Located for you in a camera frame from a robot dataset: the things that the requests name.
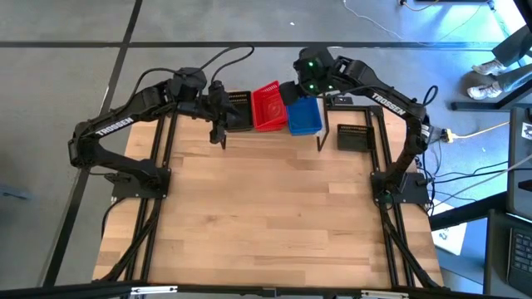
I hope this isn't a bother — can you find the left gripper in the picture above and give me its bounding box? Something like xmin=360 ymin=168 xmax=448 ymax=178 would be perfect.
xmin=203 ymin=81 xmax=242 ymax=145

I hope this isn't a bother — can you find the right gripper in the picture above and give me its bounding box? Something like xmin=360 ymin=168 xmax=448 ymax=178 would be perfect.
xmin=278 ymin=46 xmax=337 ymax=105

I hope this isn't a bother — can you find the black plastic slotted basket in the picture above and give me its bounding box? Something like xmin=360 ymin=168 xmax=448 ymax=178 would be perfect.
xmin=226 ymin=91 xmax=254 ymax=133
xmin=336 ymin=123 xmax=375 ymax=153

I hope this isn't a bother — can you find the red plastic slotted basket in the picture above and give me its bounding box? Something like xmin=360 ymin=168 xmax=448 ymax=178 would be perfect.
xmin=250 ymin=80 xmax=288 ymax=133

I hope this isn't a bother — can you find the blue plastic slotted basket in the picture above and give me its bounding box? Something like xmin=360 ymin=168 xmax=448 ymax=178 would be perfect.
xmin=285 ymin=96 xmax=323 ymax=137

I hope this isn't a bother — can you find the wooden shelf with black legs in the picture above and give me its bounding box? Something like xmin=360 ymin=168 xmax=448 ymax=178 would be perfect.
xmin=216 ymin=85 xmax=330 ymax=153

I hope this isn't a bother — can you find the black floor stand leg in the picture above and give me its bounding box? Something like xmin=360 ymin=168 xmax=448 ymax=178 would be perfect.
xmin=451 ymin=76 xmax=532 ymax=112

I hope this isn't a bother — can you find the person's white shoe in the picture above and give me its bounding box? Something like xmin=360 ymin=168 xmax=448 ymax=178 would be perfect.
xmin=465 ymin=81 xmax=503 ymax=100
xmin=471 ymin=57 xmax=509 ymax=76

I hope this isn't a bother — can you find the black rig beam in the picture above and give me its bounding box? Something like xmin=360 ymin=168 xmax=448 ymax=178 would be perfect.
xmin=0 ymin=281 xmax=532 ymax=299

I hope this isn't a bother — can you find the white paper sheet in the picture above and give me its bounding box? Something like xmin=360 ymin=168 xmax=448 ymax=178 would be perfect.
xmin=431 ymin=198 xmax=469 ymax=257

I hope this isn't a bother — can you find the person's leg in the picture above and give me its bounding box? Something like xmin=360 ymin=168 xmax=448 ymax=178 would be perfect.
xmin=491 ymin=24 xmax=532 ymax=66
xmin=496 ymin=61 xmax=532 ymax=91

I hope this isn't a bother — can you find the black desk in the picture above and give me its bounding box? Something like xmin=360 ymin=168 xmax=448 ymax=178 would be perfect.
xmin=427 ymin=191 xmax=532 ymax=299

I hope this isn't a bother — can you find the black keyboard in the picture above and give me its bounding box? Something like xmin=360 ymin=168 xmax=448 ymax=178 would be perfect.
xmin=506 ymin=226 xmax=532 ymax=297

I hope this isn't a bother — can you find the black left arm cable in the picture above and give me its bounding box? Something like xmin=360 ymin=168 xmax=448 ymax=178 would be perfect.
xmin=193 ymin=44 xmax=256 ymax=84

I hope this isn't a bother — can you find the black aluminium table frame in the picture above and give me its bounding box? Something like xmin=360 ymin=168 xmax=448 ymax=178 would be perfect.
xmin=93 ymin=99 xmax=445 ymax=292

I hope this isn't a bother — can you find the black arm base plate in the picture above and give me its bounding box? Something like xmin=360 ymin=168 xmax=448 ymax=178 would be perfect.
xmin=371 ymin=171 xmax=431 ymax=205
xmin=111 ymin=168 xmax=171 ymax=199

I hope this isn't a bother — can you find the yellow power cable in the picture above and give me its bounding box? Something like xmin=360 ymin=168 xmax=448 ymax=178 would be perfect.
xmin=451 ymin=121 xmax=511 ymax=140

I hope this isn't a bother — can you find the silver beam bracket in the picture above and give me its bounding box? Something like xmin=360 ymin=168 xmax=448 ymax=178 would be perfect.
xmin=131 ymin=285 xmax=179 ymax=296
xmin=360 ymin=289 xmax=409 ymax=299

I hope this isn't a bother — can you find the thick grey cable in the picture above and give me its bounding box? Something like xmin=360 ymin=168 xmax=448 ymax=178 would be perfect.
xmin=477 ymin=152 xmax=532 ymax=184

